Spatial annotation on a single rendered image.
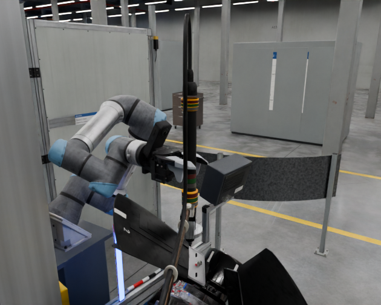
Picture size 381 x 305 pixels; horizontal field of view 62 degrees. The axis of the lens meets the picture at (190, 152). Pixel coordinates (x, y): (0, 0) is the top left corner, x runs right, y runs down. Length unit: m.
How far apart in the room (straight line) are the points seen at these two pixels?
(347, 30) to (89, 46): 3.50
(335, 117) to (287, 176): 2.39
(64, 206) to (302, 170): 2.01
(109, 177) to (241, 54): 6.57
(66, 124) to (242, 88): 5.30
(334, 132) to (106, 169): 4.42
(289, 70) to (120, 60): 4.67
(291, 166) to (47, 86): 2.01
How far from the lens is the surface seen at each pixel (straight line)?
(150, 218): 0.81
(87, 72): 2.70
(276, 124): 7.16
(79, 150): 0.99
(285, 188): 2.86
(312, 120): 6.94
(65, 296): 1.14
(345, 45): 5.01
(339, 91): 5.03
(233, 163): 1.62
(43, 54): 2.53
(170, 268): 0.59
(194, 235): 0.87
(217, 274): 0.86
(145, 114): 1.25
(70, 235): 1.42
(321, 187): 3.02
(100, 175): 0.96
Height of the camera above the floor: 1.75
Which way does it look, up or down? 17 degrees down
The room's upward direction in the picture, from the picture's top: straight up
